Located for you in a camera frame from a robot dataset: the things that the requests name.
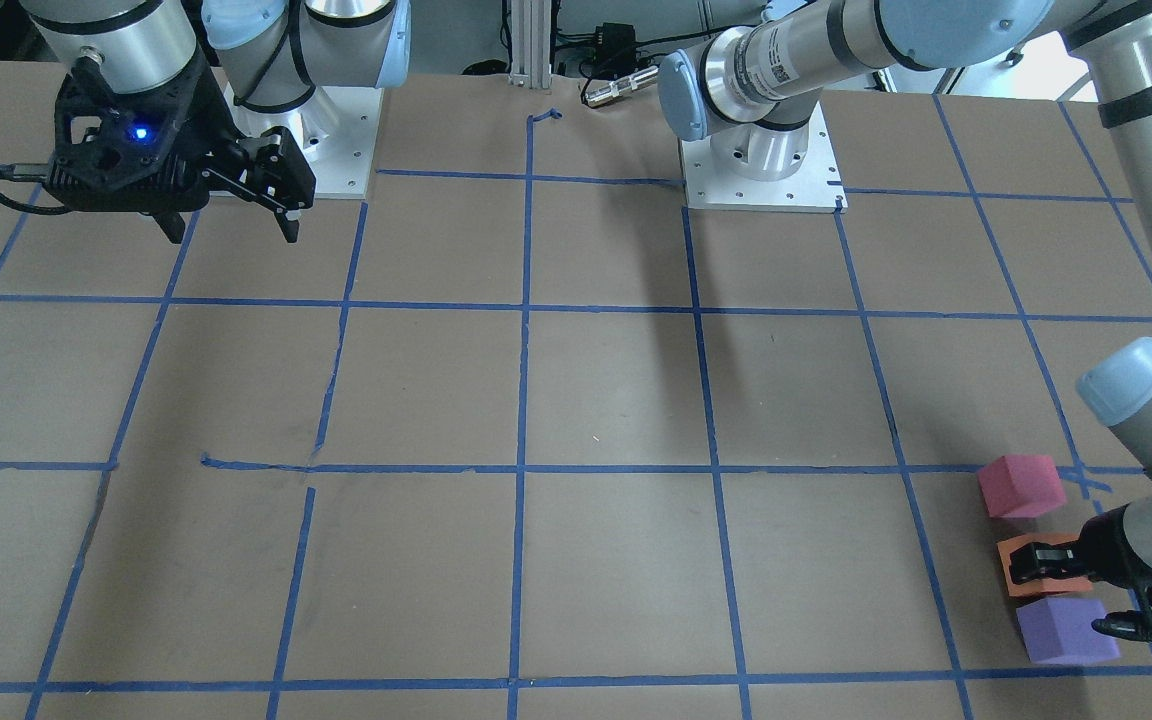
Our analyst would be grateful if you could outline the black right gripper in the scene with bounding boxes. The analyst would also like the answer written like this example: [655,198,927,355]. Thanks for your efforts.
[41,50,316,245]

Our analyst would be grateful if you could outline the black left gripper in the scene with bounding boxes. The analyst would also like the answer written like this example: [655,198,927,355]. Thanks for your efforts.
[1007,506,1152,642]

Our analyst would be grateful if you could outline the orange foam cube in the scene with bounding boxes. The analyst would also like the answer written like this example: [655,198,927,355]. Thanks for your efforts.
[996,532,1083,599]

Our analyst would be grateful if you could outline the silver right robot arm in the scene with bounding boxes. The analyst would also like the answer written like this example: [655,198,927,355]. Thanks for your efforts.
[0,1,412,243]

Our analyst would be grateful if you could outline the purple foam cube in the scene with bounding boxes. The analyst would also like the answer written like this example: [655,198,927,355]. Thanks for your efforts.
[1015,594,1121,666]

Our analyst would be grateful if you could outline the pink foam cube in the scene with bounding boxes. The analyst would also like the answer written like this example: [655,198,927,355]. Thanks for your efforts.
[975,454,1068,520]

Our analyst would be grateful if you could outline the silver metal connector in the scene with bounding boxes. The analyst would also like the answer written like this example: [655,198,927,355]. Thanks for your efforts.
[581,65,660,109]

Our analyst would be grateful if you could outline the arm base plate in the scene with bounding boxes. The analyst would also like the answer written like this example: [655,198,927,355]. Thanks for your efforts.
[223,85,385,199]
[680,105,849,213]

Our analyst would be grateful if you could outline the aluminium frame post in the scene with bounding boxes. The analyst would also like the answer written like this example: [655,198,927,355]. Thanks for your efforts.
[507,0,554,92]

